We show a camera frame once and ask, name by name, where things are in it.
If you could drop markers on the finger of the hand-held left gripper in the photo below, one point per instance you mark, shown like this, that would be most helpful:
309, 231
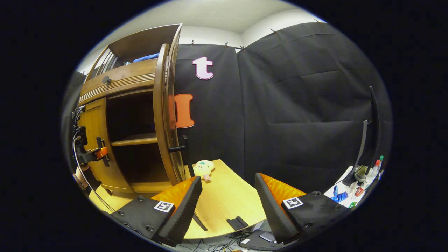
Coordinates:
101, 152

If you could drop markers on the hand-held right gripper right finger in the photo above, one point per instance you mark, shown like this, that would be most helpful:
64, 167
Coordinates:
274, 213

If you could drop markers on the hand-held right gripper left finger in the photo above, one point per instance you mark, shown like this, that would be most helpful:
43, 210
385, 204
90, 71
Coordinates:
182, 213

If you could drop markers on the wooden cabinet door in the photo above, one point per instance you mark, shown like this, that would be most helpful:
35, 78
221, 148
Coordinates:
161, 115
92, 122

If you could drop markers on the wooden double-door shoe cabinet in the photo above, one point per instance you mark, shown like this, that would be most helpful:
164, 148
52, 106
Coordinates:
140, 40

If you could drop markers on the wooden cabinet inner shelf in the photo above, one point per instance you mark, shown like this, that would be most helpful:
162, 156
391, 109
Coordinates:
134, 140

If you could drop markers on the wooden cabinet drawer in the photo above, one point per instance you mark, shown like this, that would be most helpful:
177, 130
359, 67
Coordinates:
119, 78

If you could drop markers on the black case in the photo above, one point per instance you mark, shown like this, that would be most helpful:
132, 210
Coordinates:
259, 241

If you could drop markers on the black table clamp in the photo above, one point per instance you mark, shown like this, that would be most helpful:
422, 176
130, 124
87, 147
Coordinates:
238, 223

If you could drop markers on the yellow plush toy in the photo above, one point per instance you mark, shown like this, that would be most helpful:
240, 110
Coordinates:
203, 168

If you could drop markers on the black round drawer knob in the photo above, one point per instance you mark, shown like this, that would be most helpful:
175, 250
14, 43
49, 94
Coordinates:
106, 79

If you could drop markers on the blue plastic clip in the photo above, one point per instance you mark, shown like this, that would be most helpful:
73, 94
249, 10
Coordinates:
339, 196

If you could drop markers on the white side table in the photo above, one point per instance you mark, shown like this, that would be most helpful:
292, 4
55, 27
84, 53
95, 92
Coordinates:
341, 194

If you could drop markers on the dark book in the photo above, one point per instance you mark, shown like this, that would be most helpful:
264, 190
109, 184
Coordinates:
117, 63

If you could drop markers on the clear bottle red cap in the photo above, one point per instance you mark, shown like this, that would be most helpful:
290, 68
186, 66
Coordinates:
367, 180

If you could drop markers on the blue folded cloth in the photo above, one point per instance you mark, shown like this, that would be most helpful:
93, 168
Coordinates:
145, 57

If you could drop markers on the black backdrop cloth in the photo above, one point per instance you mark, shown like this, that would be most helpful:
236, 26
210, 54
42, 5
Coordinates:
297, 105

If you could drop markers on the black monitor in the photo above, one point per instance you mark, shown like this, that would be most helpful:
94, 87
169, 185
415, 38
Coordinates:
364, 147

